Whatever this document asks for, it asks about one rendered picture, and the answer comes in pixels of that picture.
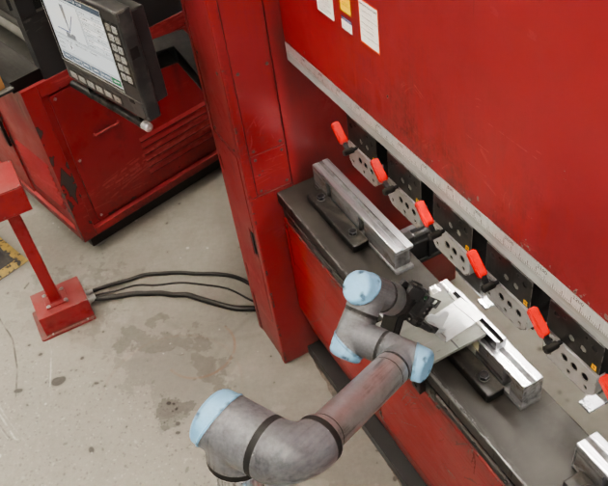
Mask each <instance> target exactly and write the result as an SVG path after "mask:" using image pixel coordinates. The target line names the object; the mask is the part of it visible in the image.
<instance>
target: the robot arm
mask: <svg viewBox="0 0 608 486"><path fill-rule="evenodd" d="M343 294H344V296H345V298H346V299H347V301H346V304H345V309H344V311H343V314H342V316H341V319H340V321H339V324H338V326H337V329H336V330H335V332H334V336H333V338H332V340H331V344H330V352H331V353H332V354H333V355H335V356H337V357H339V358H341V359H343V360H346V361H348V362H351V363H354V364H359V363H360V362H361V360H362V359H363V358H364V359H366V360H368V361H371V363H370V364H369V365H368V366H366V367H365V368H364V369H363V370H362V371H361V372H360V373H359V374H358V375H357V376H356V377H355V378H353V379H352V380H351V381H350V382H349V383H348V384H347V385H346V386H345V387H344V388H343V389H341V390H340V391H339V392H338V393H337V394H336V395H335V396H334V397H333V398H332V399H330V400H329V401H328V402H327V403H326V404H325V405H324V406H323V407H322V408H321V409H320V410H318V411H317V412H316V413H315V414H310V415H306V416H304V417H303V418H302V419H301V420H300V421H291V420H288V419H286V418H283V417H281V416H279V415H277V414H275V413H274V412H272V411H270V410H268V409H266V408H264V407H263V406H262V405H260V404H258V403H256V402H254V401H252V400H250V399H248V398H247V397H245V396H243V394H242V393H237V392H235V391H232V390H229V389H223V390H220V391H217V392H215V393H214V394H212V395H211V396H210V397H209V398H208V399H207V400H206V401H205V402H204V403H203V405H202V406H201V407H200V409H199V410H198V412H197V414H196V416H195V417H194V418H193V421H192V423H191V427H190V431H189V437H190V440H191V442H192V443H193V444H195V446H196V447H200V448H202V449H203V450H204V451H205V453H206V459H207V467H208V469H209V471H210V472H211V474H212V475H214V476H215V477H216V479H217V486H263V484H265V485H269V486H288V485H293V484H297V483H300V482H304V481H306V480H309V479H311V478H313V477H315V476H317V475H319V474H321V473H323V472H325V471H326V470H327V469H329V468H330V467H331V466H332V465H333V464H334V463H335V462H336V461H337V460H338V459H339V458H340V457H341V455H342V454H343V450H344V444H345V443H346V442H347V441H348V440H349V439H350V438H351V437H352V436H353V435H354V434H355V433H356V432H357V431H358V430H359V429H360V428H361V427H362V426H363V425H364V424H365V423H366V422H367V421H368V420H369V419H370V418H371V416H372V415H373V414H374V413H375V412H376V411H377V410H378V409H379V408H380V407H381V406H382V405H383V404H384V403H385V402H386V401H387V400H388V399H389V398H390V397H391V396H392V395H393V394H394V393H395V392H396V391H397V390H398V389H399V388H400V387H401V386H402V385H403V384H404V383H405V382H406V381H407V380H408V379H410V381H414V382H417V383H422V382H424V381H425V380H426V379H427V377H428V375H429V373H430V371H431V369H432V366H433V362H434V354H433V352H432V351H431V350H430V349H428V348H426V347H425V346H423V345H421V344H420V343H419V342H415V341H412V340H410V339H408V338H405V337H402V336H400V332H401V326H402V323H403V320H404V321H405V320H406V321H407V322H409V323H410V324H411V325H413V326H415V327H419V328H422V329H423V330H425V331H427V332H429V333H433V334H435V333H442V332H444V331H445V330H446V328H444V327H443V325H444V323H445V321H446V319H447V317H448V316H449V313H448V312H447V311H446V310H444V311H442V312H441V313H439V314H438V315H435V314H428V313H429V312H430V311H431V309H432V308H435V309H436V308H437V307H438V306H439V304H440V303H441V302H442V301H441V300H438V299H436V298H433V297H431V296H430V295H429V291H428V290H427V289H426V288H424V287H422V284H421V283H418V282H415V281H413V280H410V282H409V281H407V280H406V279H404V278H402V279H401V281H400V282H399V283H394V282H392V281H389V280H387V279H384V278H382V277H380V276H378V275H376V274H375V273H373V272H368V271H364V270H356V271H353V272H351V273H350V274H349V275H348V276H347V277H346V278H345V281H344V284H343ZM435 300H436V301H437V302H436V304H435V305H434V301H435ZM379 313H383V318H382V321H381V325H380V327H379V326H377V325H375V324H376V321H377V319H378V316H379ZM427 315H428V316H427ZM426 316H427V317H426ZM425 317H426V318H425Z"/></svg>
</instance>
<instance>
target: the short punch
mask: <svg viewBox="0 0 608 486"><path fill-rule="evenodd" d="M456 271H457V272H458V275H459V276H460V277H461V278H462V279H463V280H464V281H465V282H466V283H467V284H468V285H469V286H470V287H471V288H472V289H473V290H474V291H475V292H476V293H477V294H478V295H479V296H480V297H481V298H482V299H483V298H484V293H483V292H482V290H481V286H482V285H483V282H482V280H481V279H480V278H478V277H477V275H475V274H474V273H472V274H470V275H466V276H465V275H463V274H462V273H461V272H460V271H459V270H458V269H457V268H456Z"/></svg>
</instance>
